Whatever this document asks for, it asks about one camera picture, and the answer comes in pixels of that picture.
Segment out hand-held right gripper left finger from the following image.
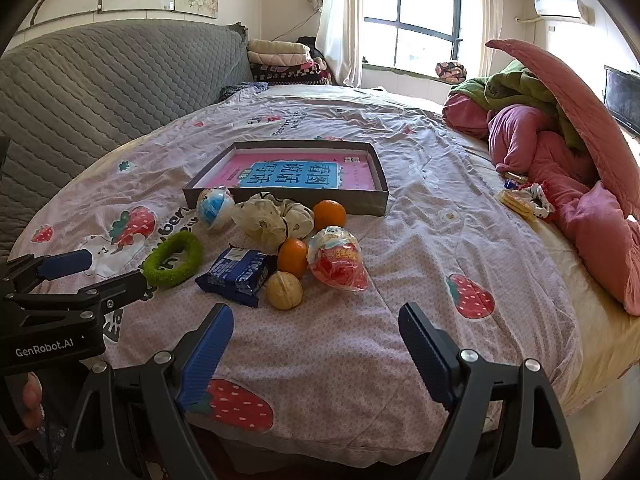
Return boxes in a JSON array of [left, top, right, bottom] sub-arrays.
[[65, 302, 235, 480]]

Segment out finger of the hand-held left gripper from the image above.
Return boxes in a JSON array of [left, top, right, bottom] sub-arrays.
[[0, 249, 95, 292], [10, 270, 151, 313]]

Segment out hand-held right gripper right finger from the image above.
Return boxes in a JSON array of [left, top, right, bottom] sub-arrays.
[[398, 302, 583, 480]]

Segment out green fuzzy ring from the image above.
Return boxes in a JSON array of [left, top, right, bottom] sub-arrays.
[[141, 231, 205, 288]]

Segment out blue cookie packet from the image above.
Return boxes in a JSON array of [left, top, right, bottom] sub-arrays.
[[195, 245, 278, 308]]

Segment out brown walnut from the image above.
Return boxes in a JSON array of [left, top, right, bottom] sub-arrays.
[[265, 271, 304, 310]]

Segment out blue white toy ball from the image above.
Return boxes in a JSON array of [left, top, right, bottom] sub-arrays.
[[196, 186, 235, 232]]

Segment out red snack bag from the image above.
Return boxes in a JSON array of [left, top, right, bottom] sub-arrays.
[[306, 226, 369, 292]]

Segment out orange tangerine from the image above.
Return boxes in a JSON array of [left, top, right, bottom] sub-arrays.
[[312, 199, 347, 233], [277, 238, 309, 279]]

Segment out cream patterned scrunchie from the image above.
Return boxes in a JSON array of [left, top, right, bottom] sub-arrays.
[[231, 192, 316, 253]]

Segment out grey shallow cardboard box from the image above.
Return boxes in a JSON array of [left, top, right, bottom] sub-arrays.
[[181, 141, 390, 217]]

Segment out person's left hand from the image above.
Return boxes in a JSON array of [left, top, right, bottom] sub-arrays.
[[19, 372, 47, 432]]

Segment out yellow bed sheet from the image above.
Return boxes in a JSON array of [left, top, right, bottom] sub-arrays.
[[465, 135, 640, 411]]

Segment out grey quilted headboard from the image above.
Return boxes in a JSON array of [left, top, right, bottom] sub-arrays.
[[0, 20, 253, 261]]

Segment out strawberry print bed sheet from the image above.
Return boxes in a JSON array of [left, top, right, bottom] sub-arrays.
[[10, 84, 583, 466]]

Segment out snack wrappers near bedding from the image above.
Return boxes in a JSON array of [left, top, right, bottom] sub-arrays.
[[520, 182, 556, 221]]

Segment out green blanket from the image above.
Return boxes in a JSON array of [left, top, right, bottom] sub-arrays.
[[450, 59, 588, 153]]

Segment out stack of folded blankets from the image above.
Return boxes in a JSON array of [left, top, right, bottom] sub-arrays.
[[246, 37, 333, 86]]

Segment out pink quilt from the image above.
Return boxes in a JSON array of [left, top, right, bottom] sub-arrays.
[[442, 39, 640, 316]]

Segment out black television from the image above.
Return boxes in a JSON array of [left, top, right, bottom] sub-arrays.
[[602, 65, 640, 136]]

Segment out cream curtain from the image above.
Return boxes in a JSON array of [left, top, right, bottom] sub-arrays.
[[475, 0, 503, 81], [316, 0, 371, 88]]

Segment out dark framed window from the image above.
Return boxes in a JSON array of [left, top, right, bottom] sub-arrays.
[[362, 0, 478, 66]]

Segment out white air conditioner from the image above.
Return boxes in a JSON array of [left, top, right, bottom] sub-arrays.
[[532, 0, 596, 25]]

